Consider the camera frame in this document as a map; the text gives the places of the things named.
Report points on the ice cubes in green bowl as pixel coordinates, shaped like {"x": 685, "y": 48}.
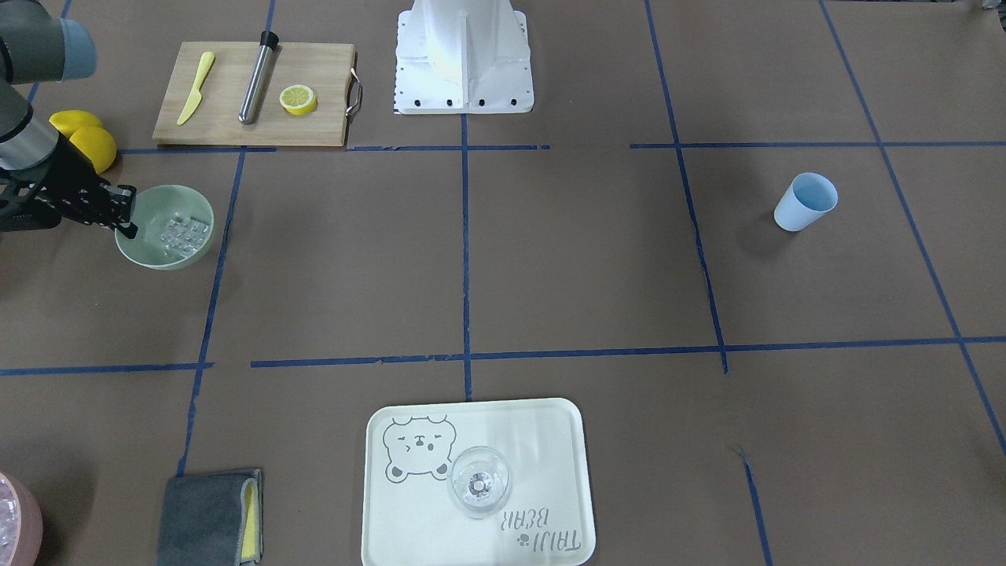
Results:
{"x": 183, "y": 237}

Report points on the half lemon slice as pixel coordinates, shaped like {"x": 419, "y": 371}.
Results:
{"x": 298, "y": 100}

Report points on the grey folded cloth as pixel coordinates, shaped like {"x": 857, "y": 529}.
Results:
{"x": 212, "y": 519}

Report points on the light blue plastic cup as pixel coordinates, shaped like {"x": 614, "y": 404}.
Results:
{"x": 807, "y": 199}

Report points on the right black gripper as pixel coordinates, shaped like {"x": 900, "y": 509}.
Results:
{"x": 66, "y": 182}

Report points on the yellow plastic knife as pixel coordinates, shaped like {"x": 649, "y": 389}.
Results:
{"x": 195, "y": 96}

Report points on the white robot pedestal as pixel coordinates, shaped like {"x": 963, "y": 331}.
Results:
{"x": 462, "y": 57}

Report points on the green ceramic bowl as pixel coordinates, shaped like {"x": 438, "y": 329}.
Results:
{"x": 151, "y": 210}

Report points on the pink bowl with ice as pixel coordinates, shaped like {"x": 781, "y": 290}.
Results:
{"x": 21, "y": 523}

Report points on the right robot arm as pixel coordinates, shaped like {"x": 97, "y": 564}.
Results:
{"x": 37, "y": 47}

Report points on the yellow lemon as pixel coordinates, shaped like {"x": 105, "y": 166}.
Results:
{"x": 97, "y": 144}
{"x": 68, "y": 122}

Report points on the white bear tray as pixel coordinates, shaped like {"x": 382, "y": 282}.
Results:
{"x": 409, "y": 518}

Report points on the clear wine glass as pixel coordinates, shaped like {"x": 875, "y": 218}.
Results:
{"x": 480, "y": 482}

